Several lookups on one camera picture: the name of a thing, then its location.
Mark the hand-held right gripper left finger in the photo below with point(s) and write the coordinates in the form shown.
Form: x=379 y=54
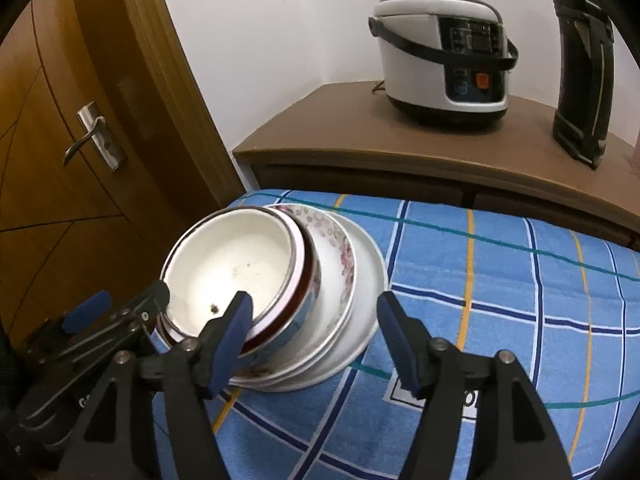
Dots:
x=232 y=340

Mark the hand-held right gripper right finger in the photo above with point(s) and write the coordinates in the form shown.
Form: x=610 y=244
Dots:
x=400 y=345

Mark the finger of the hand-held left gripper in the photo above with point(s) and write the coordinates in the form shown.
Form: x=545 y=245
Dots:
x=85 y=311
x=145 y=305

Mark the white plate with red flower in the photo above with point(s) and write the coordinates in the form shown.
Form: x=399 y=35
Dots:
x=356 y=317

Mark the stainless steel bowl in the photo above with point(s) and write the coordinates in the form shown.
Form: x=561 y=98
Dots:
x=310 y=320

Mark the white enamel bowl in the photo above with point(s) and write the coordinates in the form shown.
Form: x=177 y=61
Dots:
x=225 y=260

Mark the plain white plate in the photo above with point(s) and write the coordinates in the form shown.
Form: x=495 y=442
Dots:
x=370 y=270

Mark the pink floral rim plate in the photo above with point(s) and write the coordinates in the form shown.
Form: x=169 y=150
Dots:
x=327 y=232

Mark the wooden door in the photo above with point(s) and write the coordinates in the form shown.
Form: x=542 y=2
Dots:
x=50 y=210

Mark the blue checked cloth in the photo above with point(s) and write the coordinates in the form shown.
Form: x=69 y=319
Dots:
x=500 y=285

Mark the brown wooden cabinet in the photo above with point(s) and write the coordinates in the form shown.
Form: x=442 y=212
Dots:
x=350 y=125

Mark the white and black rice cooker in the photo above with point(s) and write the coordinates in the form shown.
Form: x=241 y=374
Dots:
x=415 y=60

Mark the tall black thermos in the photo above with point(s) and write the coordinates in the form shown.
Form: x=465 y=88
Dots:
x=582 y=85

